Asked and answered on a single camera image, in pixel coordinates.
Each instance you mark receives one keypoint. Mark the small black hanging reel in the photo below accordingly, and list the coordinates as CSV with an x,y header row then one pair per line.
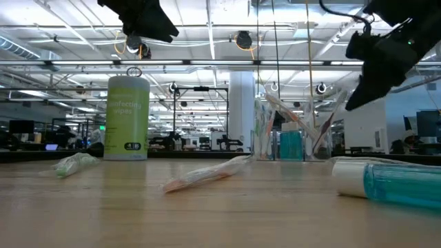
x,y
173,88

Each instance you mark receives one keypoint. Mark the person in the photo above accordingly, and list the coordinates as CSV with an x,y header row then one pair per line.
x,y
408,143

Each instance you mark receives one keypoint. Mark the blue toothbrush in clear wrap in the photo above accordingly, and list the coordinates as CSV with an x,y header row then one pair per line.
x,y
264,144

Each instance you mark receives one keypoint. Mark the black frame workstation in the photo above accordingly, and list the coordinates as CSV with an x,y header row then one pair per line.
x,y
201,89

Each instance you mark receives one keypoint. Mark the dark monitor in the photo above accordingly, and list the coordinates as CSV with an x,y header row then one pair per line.
x,y
21,126
427,122

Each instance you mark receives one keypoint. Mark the blue glowing screen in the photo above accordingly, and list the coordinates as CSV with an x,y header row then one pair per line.
x,y
51,147

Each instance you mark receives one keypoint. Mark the clear acrylic organiser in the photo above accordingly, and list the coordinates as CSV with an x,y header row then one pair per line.
x,y
276,148

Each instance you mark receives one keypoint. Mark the green toothbrush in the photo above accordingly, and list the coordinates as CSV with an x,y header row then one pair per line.
x,y
72,164

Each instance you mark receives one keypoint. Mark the silver air duct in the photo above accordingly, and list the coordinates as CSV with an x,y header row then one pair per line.
x,y
20,48

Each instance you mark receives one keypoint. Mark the red toothbrush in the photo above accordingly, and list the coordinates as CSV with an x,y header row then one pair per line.
x,y
327,127

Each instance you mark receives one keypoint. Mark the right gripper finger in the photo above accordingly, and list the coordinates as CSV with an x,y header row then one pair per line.
x,y
379,77
361,102

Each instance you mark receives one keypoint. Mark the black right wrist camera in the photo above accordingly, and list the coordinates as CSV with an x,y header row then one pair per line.
x,y
358,44

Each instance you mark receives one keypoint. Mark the black table frame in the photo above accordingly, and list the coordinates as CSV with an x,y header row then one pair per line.
x,y
193,155

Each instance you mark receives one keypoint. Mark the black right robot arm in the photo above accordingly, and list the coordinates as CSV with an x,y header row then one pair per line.
x,y
413,13

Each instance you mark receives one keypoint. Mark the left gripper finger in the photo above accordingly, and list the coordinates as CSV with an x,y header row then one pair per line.
x,y
138,20
156,13

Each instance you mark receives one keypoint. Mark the white building column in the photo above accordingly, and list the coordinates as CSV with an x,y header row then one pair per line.
x,y
241,113

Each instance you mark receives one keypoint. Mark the green disinfecting wipes canister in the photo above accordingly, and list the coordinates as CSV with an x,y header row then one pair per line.
x,y
126,117

